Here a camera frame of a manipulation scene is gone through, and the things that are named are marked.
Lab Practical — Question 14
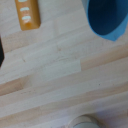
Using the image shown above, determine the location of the grey round object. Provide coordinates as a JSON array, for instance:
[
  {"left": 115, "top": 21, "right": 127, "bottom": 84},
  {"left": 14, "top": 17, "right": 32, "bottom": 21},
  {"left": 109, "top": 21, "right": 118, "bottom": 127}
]
[{"left": 67, "top": 114, "right": 102, "bottom": 128}]

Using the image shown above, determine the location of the yellow rectangular block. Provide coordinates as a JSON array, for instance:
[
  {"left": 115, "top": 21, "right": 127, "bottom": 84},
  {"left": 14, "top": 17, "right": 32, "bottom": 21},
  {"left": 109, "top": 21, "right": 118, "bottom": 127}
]
[{"left": 14, "top": 0, "right": 42, "bottom": 32}]

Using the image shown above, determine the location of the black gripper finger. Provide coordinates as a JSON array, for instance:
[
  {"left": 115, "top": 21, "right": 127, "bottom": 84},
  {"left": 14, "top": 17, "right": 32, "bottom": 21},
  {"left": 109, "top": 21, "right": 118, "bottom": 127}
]
[{"left": 0, "top": 35, "right": 5, "bottom": 68}]

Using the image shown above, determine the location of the blue cup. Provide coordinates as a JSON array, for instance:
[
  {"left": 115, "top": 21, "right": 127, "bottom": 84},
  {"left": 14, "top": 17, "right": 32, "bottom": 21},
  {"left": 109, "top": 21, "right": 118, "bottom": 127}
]
[{"left": 81, "top": 0, "right": 128, "bottom": 42}]

